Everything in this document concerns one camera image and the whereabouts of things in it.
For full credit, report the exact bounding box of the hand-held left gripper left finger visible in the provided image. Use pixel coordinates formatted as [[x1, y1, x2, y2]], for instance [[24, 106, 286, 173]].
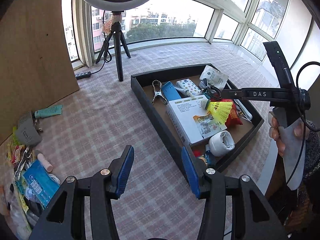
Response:
[[29, 144, 135, 240]]

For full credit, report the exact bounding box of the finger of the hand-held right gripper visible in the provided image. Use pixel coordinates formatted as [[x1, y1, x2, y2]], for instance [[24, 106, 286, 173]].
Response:
[[220, 88, 245, 101]]

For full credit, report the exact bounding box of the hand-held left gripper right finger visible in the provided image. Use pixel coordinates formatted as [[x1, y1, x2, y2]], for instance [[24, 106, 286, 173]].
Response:
[[181, 146, 288, 240]]

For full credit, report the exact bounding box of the black usb cable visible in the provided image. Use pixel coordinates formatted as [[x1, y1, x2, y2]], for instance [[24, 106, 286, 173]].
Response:
[[199, 85, 222, 100]]

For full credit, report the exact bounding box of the yellow plastic shuttlecock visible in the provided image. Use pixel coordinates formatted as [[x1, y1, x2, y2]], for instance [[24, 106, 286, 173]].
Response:
[[205, 99, 234, 122]]

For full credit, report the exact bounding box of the small colourful toy figure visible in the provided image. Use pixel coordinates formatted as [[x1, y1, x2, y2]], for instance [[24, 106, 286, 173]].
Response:
[[192, 150, 216, 167]]

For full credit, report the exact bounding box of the white foil packet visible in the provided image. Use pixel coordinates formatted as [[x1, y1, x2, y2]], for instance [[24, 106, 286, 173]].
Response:
[[199, 65, 229, 90]]

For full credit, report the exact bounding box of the red fabric pouch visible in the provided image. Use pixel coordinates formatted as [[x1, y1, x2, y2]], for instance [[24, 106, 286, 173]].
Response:
[[224, 104, 243, 126]]

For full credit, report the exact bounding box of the white thick cable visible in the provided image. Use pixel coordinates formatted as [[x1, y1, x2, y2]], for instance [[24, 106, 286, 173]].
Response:
[[234, 99, 253, 123]]

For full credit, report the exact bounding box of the white round plastic device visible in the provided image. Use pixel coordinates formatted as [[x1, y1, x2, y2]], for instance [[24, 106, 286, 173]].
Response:
[[208, 131, 236, 157]]

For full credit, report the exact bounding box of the orange white sauce sachet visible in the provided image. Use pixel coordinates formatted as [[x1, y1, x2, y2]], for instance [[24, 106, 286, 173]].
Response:
[[192, 112, 228, 139]]

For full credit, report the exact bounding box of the patterned white tissue pack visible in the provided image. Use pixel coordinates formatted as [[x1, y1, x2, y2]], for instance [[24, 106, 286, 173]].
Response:
[[176, 79, 202, 97]]

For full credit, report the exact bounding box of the black tray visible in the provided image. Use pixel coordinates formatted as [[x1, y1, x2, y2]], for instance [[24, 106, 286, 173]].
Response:
[[131, 64, 265, 178]]

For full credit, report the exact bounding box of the white cardboard box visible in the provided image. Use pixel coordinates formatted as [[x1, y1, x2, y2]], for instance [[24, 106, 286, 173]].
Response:
[[166, 94, 228, 146]]

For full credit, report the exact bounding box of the blue box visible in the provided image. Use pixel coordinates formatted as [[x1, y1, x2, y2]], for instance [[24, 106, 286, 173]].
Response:
[[161, 81, 182, 101]]

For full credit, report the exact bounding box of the metal spring clamp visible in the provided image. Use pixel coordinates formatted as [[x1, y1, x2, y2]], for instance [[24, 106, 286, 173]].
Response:
[[151, 80, 169, 105]]

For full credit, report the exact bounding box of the person's right forearm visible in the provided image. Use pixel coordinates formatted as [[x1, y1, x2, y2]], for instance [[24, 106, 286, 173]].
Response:
[[285, 120, 320, 233]]

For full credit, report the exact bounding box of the person's right hand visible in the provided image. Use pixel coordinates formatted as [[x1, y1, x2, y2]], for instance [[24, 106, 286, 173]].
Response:
[[268, 111, 305, 157]]

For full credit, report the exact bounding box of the pink tube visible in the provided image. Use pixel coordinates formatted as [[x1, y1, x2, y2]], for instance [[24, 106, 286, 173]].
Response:
[[32, 150, 54, 172]]

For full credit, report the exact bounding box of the blue wipes packet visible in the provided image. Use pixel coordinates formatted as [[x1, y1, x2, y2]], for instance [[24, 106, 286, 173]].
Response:
[[23, 160, 60, 209]]

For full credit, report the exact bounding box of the teal tube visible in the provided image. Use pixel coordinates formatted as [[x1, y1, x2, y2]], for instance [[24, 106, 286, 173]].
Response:
[[34, 105, 63, 119]]

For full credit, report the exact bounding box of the black power strip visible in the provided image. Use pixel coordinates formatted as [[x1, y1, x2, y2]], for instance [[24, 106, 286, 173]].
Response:
[[75, 71, 92, 81]]

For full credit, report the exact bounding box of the red orange snack sachet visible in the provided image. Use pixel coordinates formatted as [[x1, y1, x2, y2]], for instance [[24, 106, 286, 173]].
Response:
[[6, 141, 25, 164]]

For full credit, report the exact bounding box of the clear plastic bag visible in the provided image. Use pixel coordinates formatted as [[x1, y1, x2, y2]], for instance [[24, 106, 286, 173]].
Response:
[[5, 197, 33, 239]]

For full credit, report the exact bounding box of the black tripod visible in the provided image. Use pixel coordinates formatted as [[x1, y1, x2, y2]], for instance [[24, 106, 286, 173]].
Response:
[[96, 10, 132, 82]]

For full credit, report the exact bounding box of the light wooden board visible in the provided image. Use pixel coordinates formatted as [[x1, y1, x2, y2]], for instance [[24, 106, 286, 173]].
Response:
[[0, 0, 81, 146]]

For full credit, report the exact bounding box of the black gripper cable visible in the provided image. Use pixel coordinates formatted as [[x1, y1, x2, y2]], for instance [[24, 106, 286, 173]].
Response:
[[286, 61, 320, 185]]

